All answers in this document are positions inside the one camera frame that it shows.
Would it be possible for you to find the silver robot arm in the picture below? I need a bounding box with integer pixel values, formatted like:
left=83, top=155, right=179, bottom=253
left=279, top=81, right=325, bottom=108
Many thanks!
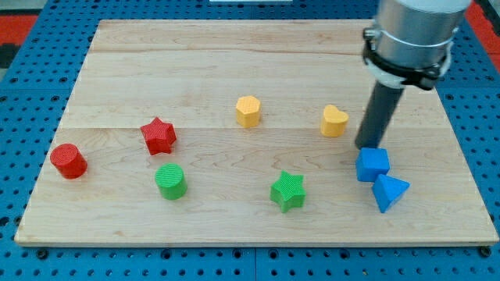
left=369, top=0, right=471, bottom=69

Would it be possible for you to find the yellow heart block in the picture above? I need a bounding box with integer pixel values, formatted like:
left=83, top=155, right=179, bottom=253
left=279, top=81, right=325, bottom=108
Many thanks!
left=320, top=105, right=349, bottom=137

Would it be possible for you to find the yellow hexagon block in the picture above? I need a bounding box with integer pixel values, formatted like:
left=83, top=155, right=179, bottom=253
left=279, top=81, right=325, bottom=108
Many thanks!
left=236, top=95, right=261, bottom=128

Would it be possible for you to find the wooden board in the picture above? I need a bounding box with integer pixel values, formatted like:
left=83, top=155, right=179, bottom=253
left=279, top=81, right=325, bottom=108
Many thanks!
left=15, top=20, right=498, bottom=247

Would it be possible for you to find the green star block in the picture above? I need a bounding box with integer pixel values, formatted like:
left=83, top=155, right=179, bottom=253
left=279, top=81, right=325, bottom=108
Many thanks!
left=270, top=170, right=307, bottom=213

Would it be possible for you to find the green cylinder block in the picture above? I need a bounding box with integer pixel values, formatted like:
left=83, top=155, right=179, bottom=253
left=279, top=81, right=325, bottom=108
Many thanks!
left=154, top=163, right=188, bottom=200

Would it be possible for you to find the red star block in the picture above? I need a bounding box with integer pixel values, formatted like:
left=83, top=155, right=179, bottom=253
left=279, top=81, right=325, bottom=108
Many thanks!
left=140, top=117, right=177, bottom=155

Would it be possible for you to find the blue cube block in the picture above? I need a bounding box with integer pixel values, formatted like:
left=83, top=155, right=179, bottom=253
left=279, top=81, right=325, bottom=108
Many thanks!
left=355, top=148, right=391, bottom=182

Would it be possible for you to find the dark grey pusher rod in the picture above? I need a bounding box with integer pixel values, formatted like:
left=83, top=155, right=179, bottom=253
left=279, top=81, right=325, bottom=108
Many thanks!
left=355, top=81, right=404, bottom=149

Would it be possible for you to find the blue triangle block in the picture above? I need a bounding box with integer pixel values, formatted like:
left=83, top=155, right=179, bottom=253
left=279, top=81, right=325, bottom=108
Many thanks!
left=372, top=174, right=410, bottom=213

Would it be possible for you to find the red cylinder block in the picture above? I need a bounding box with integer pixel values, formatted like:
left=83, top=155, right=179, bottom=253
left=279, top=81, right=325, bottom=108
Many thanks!
left=49, top=143, right=88, bottom=180

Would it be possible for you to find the black cable clamp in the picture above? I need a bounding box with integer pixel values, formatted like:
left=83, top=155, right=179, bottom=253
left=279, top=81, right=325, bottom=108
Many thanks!
left=362, top=26, right=453, bottom=91

